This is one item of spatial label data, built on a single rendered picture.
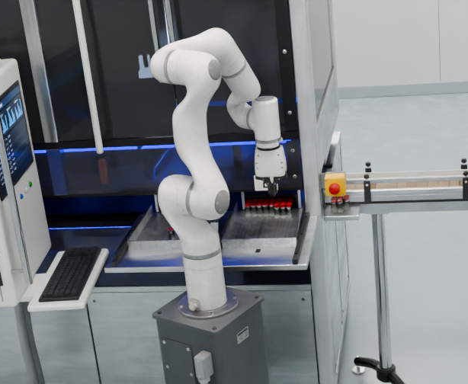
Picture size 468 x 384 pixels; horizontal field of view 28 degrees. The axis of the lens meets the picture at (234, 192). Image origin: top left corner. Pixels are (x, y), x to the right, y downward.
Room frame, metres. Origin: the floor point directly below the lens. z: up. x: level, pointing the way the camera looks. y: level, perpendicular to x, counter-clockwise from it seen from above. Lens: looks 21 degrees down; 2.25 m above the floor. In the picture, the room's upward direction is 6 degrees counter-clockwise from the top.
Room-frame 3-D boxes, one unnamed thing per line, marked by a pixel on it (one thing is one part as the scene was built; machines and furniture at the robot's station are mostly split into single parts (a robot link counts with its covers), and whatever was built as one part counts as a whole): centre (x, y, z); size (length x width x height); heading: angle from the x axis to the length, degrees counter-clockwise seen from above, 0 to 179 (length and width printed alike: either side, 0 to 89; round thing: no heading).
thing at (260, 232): (3.17, -0.10, 0.90); 0.34 x 0.26 x 0.04; 169
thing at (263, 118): (2.98, -0.13, 1.35); 0.09 x 0.08 x 0.13; 51
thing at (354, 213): (3.28, -0.39, 0.87); 0.14 x 0.13 x 0.02; 168
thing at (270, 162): (2.97, -0.13, 1.21); 0.10 x 0.08 x 0.11; 78
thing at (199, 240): (2.68, 0.14, 1.16); 0.19 x 0.12 x 0.24; 51
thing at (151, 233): (3.25, 0.23, 0.90); 0.34 x 0.26 x 0.04; 168
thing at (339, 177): (3.24, -0.37, 1.00); 0.08 x 0.07 x 0.07; 168
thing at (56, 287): (3.11, 0.61, 0.82); 0.40 x 0.14 x 0.02; 174
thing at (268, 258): (3.14, 0.08, 0.87); 0.70 x 0.48 x 0.02; 78
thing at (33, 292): (3.12, 0.66, 0.79); 0.45 x 0.28 x 0.03; 174
